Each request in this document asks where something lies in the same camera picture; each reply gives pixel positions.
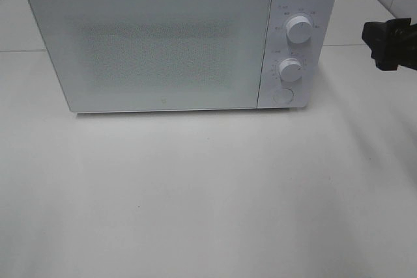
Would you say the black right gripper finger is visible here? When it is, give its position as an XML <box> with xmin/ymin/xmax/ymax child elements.
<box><xmin>362</xmin><ymin>18</ymin><xmax>416</xmax><ymax>71</ymax></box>

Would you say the upper white power knob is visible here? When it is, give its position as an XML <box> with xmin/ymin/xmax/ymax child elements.
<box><xmin>285</xmin><ymin>14</ymin><xmax>313</xmax><ymax>44</ymax></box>

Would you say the white microwave door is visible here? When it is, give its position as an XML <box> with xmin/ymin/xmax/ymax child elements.
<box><xmin>28</xmin><ymin>0</ymin><xmax>270</xmax><ymax>113</ymax></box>

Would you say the round white door button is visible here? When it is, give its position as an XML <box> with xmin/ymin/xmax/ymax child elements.
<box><xmin>273</xmin><ymin>89</ymin><xmax>294</xmax><ymax>105</ymax></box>

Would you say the white timer knob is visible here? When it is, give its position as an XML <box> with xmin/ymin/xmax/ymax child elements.
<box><xmin>278</xmin><ymin>58</ymin><xmax>302</xmax><ymax>82</ymax></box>

